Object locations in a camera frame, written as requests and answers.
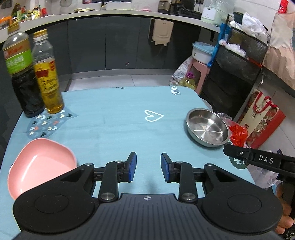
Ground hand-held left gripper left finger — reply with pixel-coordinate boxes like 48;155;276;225
59;152;137;203

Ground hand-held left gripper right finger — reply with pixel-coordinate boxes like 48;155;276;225
161;152;233;202

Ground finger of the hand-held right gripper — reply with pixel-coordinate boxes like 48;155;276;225
223;144;295;173

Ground stainless steel bowl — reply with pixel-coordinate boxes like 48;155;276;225
186;108;231;148

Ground pink square dish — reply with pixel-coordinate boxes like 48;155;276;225
7;138;77;201

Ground person's right hand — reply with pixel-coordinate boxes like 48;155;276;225
274;183;295;234

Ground translucent plastic bag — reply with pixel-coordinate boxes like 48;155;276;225
250;165;283;190

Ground light blue tablecloth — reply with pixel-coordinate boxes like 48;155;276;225
0;86;256;236

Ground red plastic bag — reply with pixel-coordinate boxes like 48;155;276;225
228;121;249;147

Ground red and beige gift bag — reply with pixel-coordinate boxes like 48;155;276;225
237;89;287;149

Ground yellow oil jug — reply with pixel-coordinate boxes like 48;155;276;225
178;71;196;90

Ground black mesh cart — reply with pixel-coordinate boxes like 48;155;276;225
200;25;269;120

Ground patterned foil bag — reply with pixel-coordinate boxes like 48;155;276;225
169;61;192;87

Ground pink plastic stool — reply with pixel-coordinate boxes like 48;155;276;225
189;58;211;95

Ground beige paper sack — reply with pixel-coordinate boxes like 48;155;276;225
263;0;295;90

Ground yellow oil bottle red label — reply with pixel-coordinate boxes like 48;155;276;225
31;29;65;115

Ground small white plastic bag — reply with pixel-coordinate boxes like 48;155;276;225
225;43;247;58

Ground white container with blue lid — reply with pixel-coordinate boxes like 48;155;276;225
192;42;216;65

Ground dark kitchen cabinets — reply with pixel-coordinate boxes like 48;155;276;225
0;16;219;76

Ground dark vinegar bottle green label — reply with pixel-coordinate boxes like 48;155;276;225
2;31;45;118

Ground large white plastic bag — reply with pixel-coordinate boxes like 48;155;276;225
229;13;269;42

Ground beige hanging bin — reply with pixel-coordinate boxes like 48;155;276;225
150;18;174;46

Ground white countertop appliance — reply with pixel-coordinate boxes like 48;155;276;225
201;7;223;26

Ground white kitchen counter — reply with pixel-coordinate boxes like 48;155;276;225
0;9;222;40

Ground silver rice cooker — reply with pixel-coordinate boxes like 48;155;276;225
158;0;176;14

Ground row of condiment bottles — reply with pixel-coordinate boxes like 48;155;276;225
10;2;49;22

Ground blue long-handled brush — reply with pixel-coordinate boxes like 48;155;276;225
207;22;231;68

